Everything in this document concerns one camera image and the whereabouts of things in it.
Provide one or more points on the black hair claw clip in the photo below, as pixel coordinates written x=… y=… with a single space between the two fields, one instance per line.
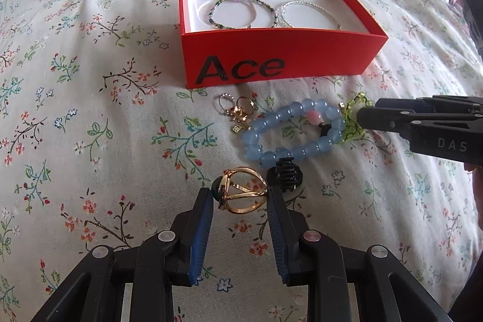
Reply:
x=286 y=174

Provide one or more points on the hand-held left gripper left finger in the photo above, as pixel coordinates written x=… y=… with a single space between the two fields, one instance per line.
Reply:
x=201 y=236

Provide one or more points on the floral bedsheet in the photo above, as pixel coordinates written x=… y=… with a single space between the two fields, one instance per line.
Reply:
x=94 y=118

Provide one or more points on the red cardboard box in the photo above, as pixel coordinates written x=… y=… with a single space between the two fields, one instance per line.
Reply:
x=271 y=61

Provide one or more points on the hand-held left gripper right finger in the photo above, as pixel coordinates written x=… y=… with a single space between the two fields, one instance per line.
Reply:
x=278 y=233

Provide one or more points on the person's right hand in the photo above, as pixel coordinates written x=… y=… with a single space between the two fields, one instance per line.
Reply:
x=476 y=175

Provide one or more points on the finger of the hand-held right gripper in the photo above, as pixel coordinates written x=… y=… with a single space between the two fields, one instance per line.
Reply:
x=385 y=119
x=426 y=103

